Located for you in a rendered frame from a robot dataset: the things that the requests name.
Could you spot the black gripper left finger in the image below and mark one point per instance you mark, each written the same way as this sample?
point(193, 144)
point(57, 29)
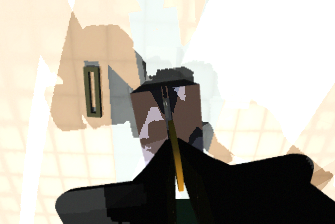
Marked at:
point(149, 198)

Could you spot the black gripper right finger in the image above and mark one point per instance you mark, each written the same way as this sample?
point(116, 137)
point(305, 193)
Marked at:
point(212, 183)

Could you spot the gold coin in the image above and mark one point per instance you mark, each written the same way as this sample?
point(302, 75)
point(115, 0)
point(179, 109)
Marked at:
point(176, 156)

